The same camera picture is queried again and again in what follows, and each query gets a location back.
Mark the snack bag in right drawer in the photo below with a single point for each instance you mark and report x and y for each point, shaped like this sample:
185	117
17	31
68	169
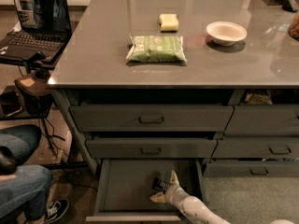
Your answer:
258	97

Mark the white paper bowl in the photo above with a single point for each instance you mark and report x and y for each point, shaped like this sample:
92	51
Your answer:
225	33

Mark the black white sneaker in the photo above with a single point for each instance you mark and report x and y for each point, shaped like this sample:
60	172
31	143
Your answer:
56	211

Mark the brown object on counter right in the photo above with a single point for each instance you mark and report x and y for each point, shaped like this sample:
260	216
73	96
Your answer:
294	27

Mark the middle right grey drawer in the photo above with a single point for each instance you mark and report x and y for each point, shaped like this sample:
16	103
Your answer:
236	148

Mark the middle left grey drawer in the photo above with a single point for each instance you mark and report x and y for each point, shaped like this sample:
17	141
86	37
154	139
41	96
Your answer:
150	147

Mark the person leg in jeans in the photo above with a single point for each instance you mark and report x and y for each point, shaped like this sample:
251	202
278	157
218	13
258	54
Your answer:
29	186
22	141

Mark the person upper leg in jeans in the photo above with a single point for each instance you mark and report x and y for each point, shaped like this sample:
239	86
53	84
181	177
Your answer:
22	141

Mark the black open laptop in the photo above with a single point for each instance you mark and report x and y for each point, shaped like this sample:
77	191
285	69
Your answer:
45	31

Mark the black rxbar chocolate bar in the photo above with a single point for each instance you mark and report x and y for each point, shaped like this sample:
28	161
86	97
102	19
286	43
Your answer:
160	185

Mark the person lower leg in jeans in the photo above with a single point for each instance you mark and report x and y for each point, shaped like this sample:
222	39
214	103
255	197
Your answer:
29	186

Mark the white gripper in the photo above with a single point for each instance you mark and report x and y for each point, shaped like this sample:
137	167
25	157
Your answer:
173	192

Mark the bottom right grey drawer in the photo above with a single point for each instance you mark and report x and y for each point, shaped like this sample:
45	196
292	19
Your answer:
251	169

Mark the black laptop stand tray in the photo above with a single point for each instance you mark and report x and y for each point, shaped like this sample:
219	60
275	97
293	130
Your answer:
34	62

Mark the open bottom left drawer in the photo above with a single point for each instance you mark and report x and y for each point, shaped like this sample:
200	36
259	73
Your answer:
125	187

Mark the yellow sponge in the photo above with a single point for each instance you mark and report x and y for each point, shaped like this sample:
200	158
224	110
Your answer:
168	22

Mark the grey drawer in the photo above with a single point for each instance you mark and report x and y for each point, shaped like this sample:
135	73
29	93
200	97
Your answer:
236	148
151	118
251	169
150	147
264	120

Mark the top left grey drawer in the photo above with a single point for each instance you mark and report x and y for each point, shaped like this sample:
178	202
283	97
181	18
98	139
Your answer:
151	118

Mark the black device with sticky note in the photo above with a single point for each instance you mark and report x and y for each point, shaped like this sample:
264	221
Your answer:
35	91

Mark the green snack bag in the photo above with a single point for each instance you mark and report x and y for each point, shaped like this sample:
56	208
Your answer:
156	49

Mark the top right grey drawer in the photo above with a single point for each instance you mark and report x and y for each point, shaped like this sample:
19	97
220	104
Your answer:
264	120

